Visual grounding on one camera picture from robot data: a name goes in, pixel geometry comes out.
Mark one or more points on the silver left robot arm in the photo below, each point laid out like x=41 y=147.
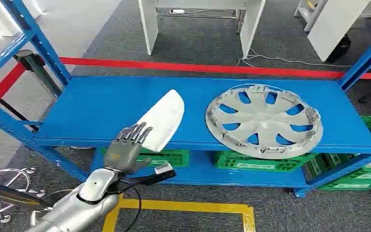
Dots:
x=76 y=208

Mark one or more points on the black barrier post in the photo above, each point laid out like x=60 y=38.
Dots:
x=38 y=69

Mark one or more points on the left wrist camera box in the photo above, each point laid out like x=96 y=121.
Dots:
x=163 y=168

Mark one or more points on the silver plastic wheel hubcap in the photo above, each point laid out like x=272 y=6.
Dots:
x=262 y=119

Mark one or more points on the chrome chair base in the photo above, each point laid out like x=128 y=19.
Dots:
x=12 y=174

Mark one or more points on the red barrier belt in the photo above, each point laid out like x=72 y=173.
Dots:
x=188 y=67
x=4 y=84

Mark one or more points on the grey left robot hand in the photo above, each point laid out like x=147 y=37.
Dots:
x=123 y=153

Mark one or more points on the white power strip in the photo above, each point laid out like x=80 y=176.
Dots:
x=177 y=11

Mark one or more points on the white desk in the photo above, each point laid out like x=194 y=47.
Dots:
x=248 y=28

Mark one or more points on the white board panel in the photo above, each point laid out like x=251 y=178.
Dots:
x=332 y=28

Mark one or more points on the dark flat metal bar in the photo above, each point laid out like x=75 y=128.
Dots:
x=9 y=193

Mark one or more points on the blue metal shelving rack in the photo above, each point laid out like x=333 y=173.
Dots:
x=108 y=105

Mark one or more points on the thin black bar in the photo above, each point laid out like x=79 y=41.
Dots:
x=11 y=109

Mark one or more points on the white foam part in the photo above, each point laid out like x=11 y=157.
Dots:
x=166 y=115

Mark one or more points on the white table frame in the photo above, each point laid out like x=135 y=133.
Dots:
x=313 y=14

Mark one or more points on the black furniture base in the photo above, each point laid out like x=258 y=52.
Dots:
x=340 y=48

